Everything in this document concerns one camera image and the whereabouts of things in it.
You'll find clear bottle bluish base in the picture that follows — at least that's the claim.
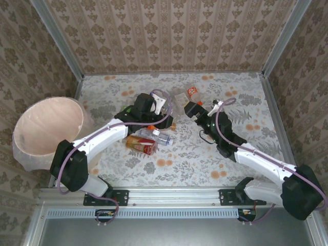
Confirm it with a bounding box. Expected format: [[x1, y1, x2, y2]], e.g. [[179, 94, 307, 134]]
[[138, 128, 173, 146]]

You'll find large clear bottle white label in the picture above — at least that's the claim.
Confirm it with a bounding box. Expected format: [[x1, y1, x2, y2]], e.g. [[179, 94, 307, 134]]
[[174, 92, 203, 115]]

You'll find orange label bottle white cap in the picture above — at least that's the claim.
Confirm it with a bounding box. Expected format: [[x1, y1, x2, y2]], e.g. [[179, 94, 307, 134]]
[[186, 86, 202, 101]]

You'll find red gold label bottle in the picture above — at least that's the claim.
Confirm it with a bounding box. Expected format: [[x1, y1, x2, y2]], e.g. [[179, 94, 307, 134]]
[[125, 135, 158, 155]]

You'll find floral tablecloth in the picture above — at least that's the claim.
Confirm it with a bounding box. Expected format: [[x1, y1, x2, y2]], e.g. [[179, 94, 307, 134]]
[[55, 72, 293, 187]]

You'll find grey metal panel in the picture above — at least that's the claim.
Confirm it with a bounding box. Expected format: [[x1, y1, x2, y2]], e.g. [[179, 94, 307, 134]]
[[23, 207, 328, 246]]

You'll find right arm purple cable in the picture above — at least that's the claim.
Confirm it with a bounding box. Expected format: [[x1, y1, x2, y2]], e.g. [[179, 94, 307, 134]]
[[215, 97, 328, 226]]

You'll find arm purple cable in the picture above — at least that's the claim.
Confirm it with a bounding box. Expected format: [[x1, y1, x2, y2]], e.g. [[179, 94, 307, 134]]
[[57, 88, 173, 226], [215, 97, 328, 226]]

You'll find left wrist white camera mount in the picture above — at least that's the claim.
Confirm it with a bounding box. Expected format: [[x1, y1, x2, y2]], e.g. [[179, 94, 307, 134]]
[[150, 93, 168, 114]]

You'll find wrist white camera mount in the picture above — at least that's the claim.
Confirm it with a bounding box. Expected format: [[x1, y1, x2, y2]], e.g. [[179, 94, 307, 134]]
[[150, 93, 168, 114], [209, 99, 224, 116]]

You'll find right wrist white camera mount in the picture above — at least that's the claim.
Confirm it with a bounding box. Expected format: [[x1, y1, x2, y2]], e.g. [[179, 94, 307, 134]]
[[209, 99, 224, 116]]

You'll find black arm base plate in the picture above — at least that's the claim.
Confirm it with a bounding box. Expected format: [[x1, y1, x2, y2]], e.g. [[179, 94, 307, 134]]
[[83, 189, 129, 207], [219, 189, 267, 207]]

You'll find aluminium mounting rail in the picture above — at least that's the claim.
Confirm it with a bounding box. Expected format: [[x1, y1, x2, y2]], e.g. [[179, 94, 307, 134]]
[[38, 186, 315, 207]]

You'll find slotted grey cable duct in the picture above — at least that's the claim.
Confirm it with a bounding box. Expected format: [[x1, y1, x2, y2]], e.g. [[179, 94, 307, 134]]
[[47, 208, 238, 219]]

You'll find black connector with wires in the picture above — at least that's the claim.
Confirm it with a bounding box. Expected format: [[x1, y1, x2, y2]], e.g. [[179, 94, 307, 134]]
[[237, 208, 257, 222], [94, 209, 116, 223]]

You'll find aluminium frame post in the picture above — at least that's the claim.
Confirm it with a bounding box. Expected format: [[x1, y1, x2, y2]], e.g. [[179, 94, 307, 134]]
[[261, 0, 313, 77], [30, 0, 85, 80]]

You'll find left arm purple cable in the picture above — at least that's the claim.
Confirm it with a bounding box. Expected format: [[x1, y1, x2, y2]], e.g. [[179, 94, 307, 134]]
[[57, 88, 173, 226]]

